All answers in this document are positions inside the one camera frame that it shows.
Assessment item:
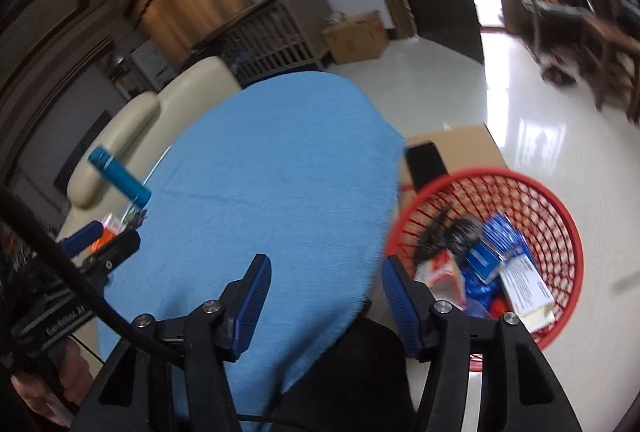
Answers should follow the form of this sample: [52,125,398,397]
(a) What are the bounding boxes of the blue white tissue pack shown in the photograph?
[466,213,536,285]

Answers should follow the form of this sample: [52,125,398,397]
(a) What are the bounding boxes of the red plastic bag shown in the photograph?
[489,296,511,320]

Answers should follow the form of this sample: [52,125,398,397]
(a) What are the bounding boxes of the wooden slatted crib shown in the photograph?
[183,0,332,88]

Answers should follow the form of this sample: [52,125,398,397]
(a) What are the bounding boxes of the flat cardboard box on floor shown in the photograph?
[397,123,510,213]

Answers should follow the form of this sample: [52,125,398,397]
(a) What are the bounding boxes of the person's left hand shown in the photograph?
[11,338,93,428]

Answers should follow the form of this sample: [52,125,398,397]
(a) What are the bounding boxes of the black plastic bag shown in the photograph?
[413,205,484,266]

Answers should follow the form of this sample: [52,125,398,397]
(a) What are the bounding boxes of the long white medicine box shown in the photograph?
[499,253,555,334]

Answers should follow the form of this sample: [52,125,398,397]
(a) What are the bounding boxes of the blue table cloth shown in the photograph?
[105,72,405,415]

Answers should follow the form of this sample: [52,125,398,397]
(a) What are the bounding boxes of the red yellow medicine box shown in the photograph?
[413,249,466,311]

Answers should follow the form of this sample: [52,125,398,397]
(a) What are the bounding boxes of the wooden chair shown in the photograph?
[520,0,639,124]

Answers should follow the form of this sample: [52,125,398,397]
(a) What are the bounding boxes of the blue plastic bag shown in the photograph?
[461,266,506,319]

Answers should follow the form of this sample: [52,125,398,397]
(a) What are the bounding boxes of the brown slipper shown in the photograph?
[541,64,576,87]

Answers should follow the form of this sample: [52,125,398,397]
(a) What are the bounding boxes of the orange white medicine box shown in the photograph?
[90,213,126,253]

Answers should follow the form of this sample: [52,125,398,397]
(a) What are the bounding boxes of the cream leather sofa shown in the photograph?
[56,56,244,363]

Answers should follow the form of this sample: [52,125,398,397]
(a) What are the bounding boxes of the clear bag of dark candies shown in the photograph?
[122,207,148,229]

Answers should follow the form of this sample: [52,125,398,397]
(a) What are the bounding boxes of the cardboard box by wall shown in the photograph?
[321,10,390,64]

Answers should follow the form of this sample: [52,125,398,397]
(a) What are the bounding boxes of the teal thermos bottle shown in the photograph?
[88,147,152,210]

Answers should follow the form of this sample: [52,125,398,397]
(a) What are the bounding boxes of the red plastic mesh basket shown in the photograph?
[386,167,584,348]

